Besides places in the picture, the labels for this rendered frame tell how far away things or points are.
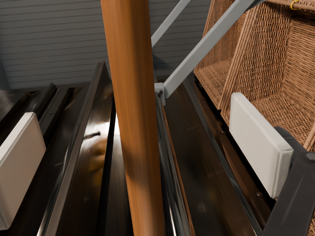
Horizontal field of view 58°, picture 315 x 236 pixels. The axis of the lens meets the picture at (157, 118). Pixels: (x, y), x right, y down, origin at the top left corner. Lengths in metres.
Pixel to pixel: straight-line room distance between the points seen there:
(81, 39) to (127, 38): 3.39
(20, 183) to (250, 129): 0.13
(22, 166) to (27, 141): 0.02
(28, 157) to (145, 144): 0.08
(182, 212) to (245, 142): 0.16
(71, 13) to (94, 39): 0.37
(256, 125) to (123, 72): 0.09
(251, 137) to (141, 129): 0.08
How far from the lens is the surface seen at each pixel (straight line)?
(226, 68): 1.72
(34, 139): 0.19
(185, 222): 0.31
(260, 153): 0.16
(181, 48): 3.58
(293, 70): 1.24
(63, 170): 0.82
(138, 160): 0.22
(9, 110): 1.70
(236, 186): 0.86
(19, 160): 0.17
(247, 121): 0.17
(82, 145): 0.91
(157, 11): 3.50
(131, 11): 0.18
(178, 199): 0.34
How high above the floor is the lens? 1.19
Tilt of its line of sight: 3 degrees down
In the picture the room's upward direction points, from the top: 96 degrees counter-clockwise
